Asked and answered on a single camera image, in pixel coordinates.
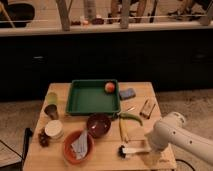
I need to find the grey folded cloth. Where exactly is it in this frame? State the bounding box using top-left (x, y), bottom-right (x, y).
top-left (71, 130), bottom-right (88, 160)

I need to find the orange ball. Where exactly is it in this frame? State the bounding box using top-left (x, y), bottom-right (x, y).
top-left (105, 82), bottom-right (115, 93)

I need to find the blue grey sponge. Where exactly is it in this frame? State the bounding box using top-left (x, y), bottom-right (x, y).
top-left (119, 88), bottom-right (136, 100)

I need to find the white black brush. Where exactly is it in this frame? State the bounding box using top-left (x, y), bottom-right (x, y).
top-left (118, 145), bottom-right (151, 158)

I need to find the light green cup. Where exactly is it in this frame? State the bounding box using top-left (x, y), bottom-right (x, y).
top-left (45, 92), bottom-right (58, 105)

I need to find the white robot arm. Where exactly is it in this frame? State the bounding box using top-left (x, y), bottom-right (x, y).
top-left (146, 112), bottom-right (213, 166)

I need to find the black floor cable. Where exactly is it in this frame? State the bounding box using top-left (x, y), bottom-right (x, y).
top-left (175, 158), bottom-right (198, 171)

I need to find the green plastic tray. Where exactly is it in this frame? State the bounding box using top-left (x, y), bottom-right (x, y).
top-left (66, 79), bottom-right (121, 116)

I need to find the dark red bowl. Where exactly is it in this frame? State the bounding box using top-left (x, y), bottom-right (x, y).
top-left (86, 113), bottom-right (111, 138)

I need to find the small wooden box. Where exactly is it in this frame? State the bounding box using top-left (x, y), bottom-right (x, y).
top-left (140, 99), bottom-right (156, 119)

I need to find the orange bowl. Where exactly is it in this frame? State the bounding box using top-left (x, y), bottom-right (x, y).
top-left (62, 130), bottom-right (94, 164)

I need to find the dark grape bunch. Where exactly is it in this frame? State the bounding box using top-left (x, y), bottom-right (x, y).
top-left (38, 129), bottom-right (49, 147)

